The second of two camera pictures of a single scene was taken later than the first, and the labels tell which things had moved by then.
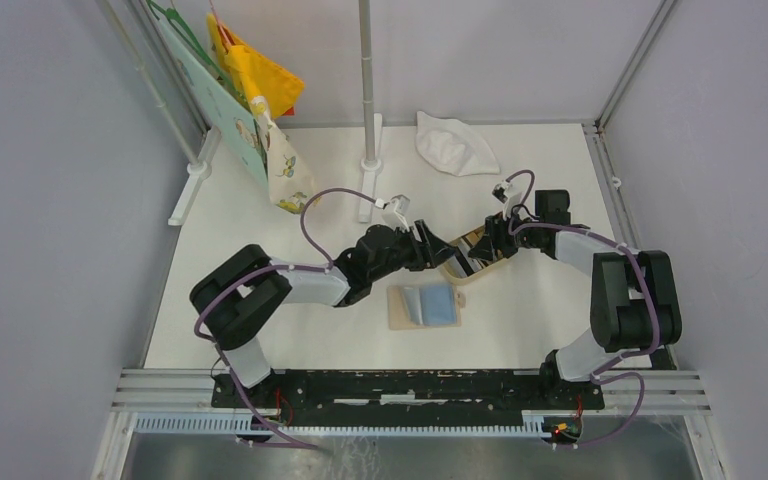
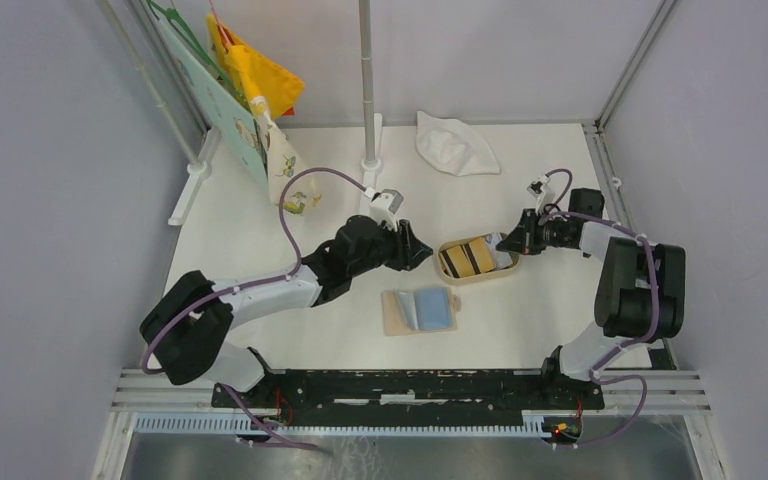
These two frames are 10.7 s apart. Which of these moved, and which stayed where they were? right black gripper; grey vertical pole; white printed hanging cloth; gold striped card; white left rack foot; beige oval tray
Moved: right black gripper; gold striped card
Stayed: white left rack foot; white printed hanging cloth; beige oval tray; grey vertical pole
